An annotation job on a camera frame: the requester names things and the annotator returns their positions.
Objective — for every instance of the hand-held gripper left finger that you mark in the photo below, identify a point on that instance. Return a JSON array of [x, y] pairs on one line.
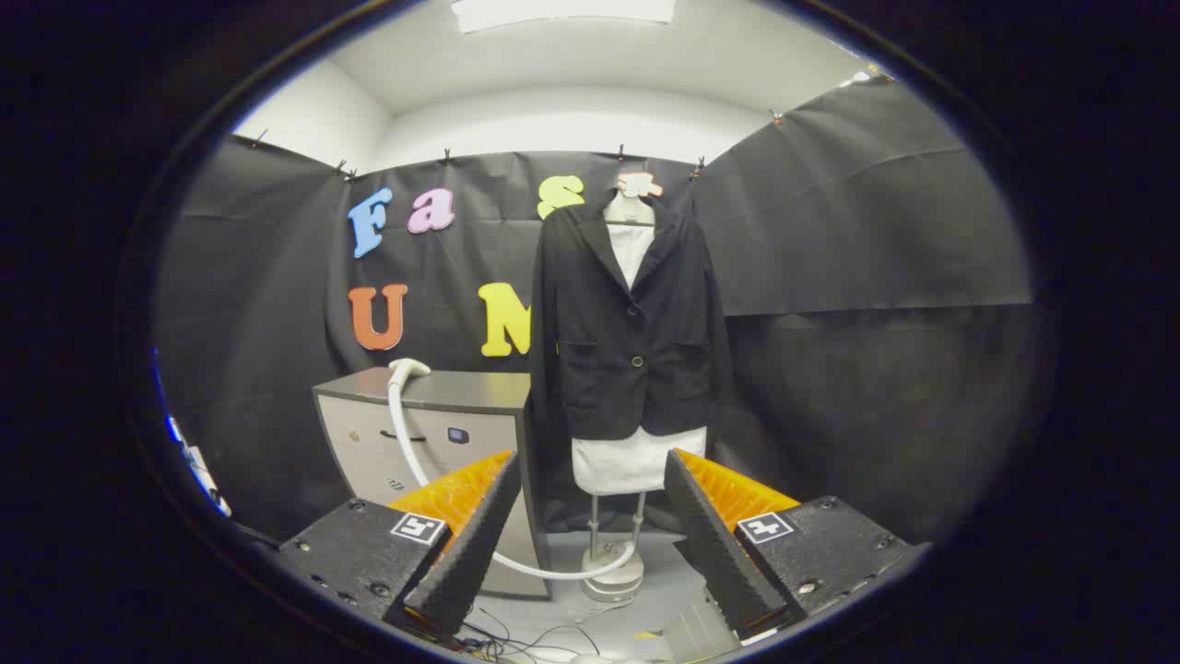
[[475, 544]]

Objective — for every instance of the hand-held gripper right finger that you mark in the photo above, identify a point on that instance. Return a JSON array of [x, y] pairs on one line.
[[714, 553]]

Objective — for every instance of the white garment steamer head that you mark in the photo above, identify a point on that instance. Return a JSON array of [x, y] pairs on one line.
[[408, 367]]

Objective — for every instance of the black jacket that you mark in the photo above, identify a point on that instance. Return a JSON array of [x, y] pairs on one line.
[[636, 323]]

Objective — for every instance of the grey cabinet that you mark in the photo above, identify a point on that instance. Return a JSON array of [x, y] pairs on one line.
[[359, 452]]

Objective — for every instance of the white and blue object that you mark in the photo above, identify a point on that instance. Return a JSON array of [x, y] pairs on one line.
[[198, 466]]

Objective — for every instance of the black backdrop cloth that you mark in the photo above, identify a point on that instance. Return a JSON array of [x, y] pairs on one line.
[[876, 231]]

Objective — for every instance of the row of black clips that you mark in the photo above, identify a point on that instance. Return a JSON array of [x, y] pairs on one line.
[[620, 152]]

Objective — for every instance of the long ceiling light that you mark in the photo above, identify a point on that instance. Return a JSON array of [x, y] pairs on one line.
[[562, 11]]

